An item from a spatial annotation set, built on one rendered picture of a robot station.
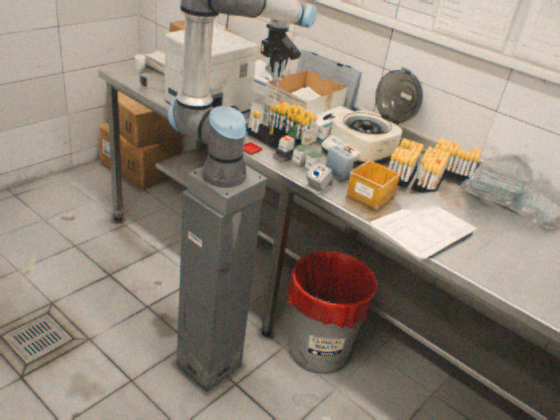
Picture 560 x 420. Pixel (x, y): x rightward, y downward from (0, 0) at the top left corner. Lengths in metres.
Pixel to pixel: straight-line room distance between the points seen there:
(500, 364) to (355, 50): 1.45
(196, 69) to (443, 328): 1.50
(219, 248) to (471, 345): 1.17
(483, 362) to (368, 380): 0.49
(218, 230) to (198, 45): 0.60
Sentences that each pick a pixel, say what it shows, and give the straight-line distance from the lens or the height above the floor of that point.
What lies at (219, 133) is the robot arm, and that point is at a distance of 1.85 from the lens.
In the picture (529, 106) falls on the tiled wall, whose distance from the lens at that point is 2.39.
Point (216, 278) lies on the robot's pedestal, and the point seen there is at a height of 0.61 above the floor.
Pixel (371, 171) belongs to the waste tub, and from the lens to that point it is 2.19.
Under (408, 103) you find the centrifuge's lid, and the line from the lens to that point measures 2.54.
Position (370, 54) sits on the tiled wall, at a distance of 2.66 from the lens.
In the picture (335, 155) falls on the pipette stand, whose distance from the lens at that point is 2.21.
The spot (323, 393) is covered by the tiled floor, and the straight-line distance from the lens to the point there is 2.59.
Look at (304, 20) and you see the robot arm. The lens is 2.06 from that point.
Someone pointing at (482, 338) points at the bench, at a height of 0.27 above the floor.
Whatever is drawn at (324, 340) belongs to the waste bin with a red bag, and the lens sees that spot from 2.47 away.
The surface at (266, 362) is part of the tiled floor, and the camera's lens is 2.65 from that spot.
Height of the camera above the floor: 1.98
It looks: 33 degrees down
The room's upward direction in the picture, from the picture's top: 8 degrees clockwise
